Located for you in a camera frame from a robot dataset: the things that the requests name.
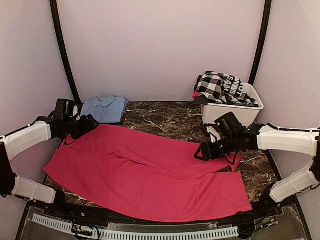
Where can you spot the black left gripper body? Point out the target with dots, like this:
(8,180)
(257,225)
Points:
(76,129)

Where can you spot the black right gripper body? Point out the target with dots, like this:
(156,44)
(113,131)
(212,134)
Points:
(228,146)

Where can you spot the pink trousers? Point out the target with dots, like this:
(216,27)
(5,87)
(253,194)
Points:
(148,177)

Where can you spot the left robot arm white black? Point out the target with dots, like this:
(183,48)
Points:
(42,130)

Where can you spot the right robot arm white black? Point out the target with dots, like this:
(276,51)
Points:
(227,138)

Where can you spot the white plastic laundry bin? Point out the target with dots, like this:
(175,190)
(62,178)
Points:
(244,114)

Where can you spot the folded light blue shirt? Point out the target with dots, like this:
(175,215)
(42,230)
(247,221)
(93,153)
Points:
(105,109)

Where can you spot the dark blue garment in bin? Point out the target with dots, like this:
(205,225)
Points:
(253,104)

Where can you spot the black shirt white lettering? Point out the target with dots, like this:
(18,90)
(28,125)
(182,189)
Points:
(234,92)

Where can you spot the black white checkered shirt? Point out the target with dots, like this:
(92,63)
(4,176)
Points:
(209,89)

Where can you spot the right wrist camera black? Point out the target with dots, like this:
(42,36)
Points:
(228,122)

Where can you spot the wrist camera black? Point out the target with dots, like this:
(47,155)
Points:
(228,122)
(64,107)

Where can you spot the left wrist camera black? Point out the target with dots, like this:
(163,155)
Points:
(64,107)

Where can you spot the black curved front rail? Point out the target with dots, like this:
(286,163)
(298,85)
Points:
(98,215)

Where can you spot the white slotted cable duct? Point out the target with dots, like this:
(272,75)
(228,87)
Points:
(121,231)

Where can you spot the left black corner post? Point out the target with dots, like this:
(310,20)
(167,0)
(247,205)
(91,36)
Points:
(63,51)

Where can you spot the black corner post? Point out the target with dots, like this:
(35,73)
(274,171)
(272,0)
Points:
(63,51)
(261,41)

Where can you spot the right black corner post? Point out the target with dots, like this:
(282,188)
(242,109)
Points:
(261,41)

